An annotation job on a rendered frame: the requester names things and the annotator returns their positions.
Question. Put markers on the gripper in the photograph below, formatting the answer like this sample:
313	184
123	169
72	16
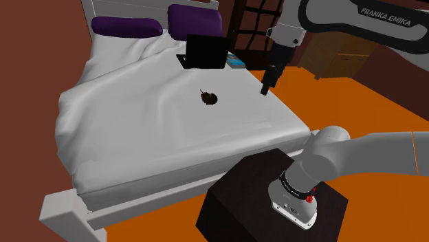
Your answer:
281	56

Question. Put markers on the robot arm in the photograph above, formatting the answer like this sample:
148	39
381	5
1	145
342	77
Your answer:
365	154

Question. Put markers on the blue book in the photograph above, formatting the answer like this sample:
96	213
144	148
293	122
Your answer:
235	61

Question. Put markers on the dark wooden shelf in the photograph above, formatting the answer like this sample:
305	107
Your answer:
251	30

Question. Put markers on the brown round fruit with stem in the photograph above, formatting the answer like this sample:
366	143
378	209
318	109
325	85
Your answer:
209	98

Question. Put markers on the black laptop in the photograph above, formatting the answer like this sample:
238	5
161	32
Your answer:
205	53

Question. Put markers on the brown wooden cabinet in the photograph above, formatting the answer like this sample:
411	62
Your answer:
338	55

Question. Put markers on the purple pillow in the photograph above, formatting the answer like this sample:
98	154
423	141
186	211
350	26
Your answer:
196	20
126	26

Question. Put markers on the dark robot stand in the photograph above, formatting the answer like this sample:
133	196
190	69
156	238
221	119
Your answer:
244	197

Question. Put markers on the white bed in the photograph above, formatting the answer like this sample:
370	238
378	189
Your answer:
150	134

